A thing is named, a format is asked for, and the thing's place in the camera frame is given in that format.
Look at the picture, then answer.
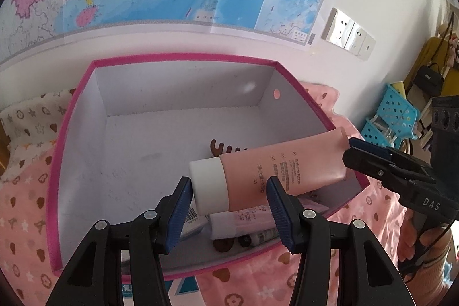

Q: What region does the blue plastic basket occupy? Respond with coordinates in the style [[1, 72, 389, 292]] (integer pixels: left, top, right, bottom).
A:
[[360, 118, 398, 149], [380, 84, 420, 139]]

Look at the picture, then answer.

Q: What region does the blue white paper item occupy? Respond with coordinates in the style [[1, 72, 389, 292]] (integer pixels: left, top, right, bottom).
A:
[[122, 276, 201, 306]]

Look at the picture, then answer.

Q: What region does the white wall socket panel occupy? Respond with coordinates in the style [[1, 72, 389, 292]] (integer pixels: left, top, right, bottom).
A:
[[320, 8, 376, 61]]

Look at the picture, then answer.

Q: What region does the black handbag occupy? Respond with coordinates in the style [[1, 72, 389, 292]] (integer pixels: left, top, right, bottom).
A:
[[414, 64, 445, 91]]

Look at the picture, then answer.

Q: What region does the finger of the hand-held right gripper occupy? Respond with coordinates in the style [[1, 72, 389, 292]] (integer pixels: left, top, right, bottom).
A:
[[348, 137, 427, 164], [342, 147, 436, 190]]

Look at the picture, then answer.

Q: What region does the pink tube with white cap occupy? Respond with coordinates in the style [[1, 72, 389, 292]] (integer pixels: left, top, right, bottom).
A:
[[189, 127, 349, 214]]

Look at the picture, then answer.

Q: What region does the person's right forearm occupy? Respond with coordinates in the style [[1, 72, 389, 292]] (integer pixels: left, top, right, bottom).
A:
[[398, 241, 459, 306]]

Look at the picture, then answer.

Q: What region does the white medicine box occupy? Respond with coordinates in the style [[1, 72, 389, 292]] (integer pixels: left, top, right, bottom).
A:
[[179, 207, 210, 239]]

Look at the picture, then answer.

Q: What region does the brown oval item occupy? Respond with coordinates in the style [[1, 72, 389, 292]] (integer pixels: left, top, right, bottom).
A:
[[213, 238, 237, 252]]

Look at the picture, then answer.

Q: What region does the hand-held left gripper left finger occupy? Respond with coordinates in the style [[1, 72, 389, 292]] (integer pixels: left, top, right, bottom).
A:
[[43, 176, 194, 306]]

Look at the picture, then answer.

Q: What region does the person's right hand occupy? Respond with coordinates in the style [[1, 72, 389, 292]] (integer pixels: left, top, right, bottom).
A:
[[400, 216, 452, 263]]

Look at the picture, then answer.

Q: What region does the pink printed blanket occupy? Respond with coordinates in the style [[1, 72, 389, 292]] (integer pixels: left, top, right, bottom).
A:
[[0, 82, 459, 306]]

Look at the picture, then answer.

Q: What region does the pink storage box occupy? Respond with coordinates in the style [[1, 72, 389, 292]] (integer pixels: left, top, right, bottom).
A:
[[48, 54, 370, 283]]

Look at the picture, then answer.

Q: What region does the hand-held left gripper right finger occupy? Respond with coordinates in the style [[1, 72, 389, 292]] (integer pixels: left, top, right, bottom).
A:
[[266, 176, 418, 306]]

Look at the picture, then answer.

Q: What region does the cream printed pillow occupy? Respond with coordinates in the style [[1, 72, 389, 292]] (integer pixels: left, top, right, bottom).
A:
[[0, 88, 77, 157]]

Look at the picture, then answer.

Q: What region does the white tube with pink label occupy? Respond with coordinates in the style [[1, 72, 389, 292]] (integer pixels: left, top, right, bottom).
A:
[[210, 204, 328, 239]]

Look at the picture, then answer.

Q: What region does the white tube with black print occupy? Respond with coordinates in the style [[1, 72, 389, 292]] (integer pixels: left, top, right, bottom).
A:
[[250, 229, 281, 246]]

